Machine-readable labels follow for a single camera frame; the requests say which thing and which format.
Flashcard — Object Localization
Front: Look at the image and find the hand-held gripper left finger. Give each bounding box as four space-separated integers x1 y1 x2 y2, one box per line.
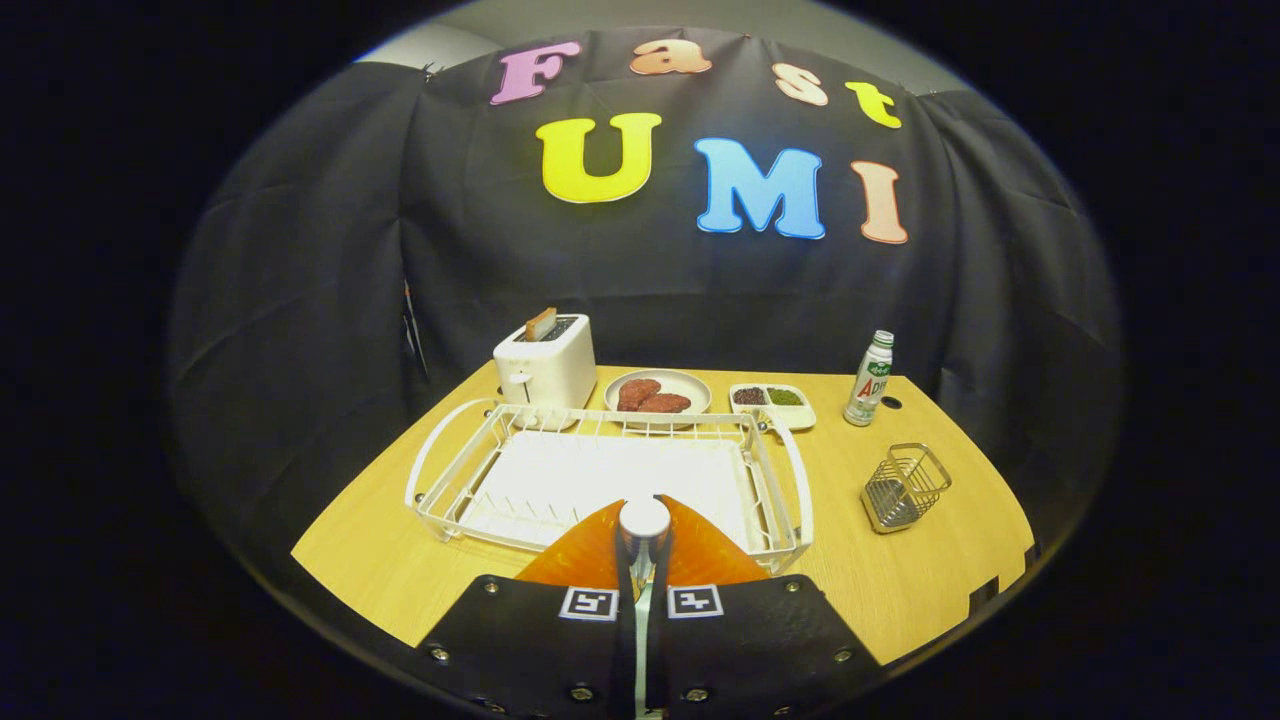
415 497 641 719

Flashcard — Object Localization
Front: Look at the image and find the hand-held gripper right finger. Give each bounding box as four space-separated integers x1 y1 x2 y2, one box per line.
650 495 886 719

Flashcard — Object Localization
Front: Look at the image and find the blue-handled metal spoon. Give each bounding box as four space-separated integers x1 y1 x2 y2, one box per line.
617 497 673 719

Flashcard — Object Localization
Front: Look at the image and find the white wire dish rack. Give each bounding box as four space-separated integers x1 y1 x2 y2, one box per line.
405 398 814 576

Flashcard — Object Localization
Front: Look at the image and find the metal wire basket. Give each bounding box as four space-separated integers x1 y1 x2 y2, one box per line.
861 443 953 534

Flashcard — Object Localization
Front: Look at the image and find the beige plate with meat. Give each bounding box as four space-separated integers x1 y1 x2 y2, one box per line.
604 369 713 429

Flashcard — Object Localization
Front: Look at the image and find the white divided bean tray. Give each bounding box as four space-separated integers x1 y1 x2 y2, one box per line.
729 383 817 433

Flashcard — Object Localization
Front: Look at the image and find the white toaster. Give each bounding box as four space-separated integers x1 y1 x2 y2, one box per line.
493 314 598 411

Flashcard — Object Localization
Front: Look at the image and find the white green-label drink bottle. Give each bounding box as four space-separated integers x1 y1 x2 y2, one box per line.
843 330 895 428

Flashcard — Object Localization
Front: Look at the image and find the black backdrop cloth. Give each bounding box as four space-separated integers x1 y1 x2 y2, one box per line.
165 25 1126 601

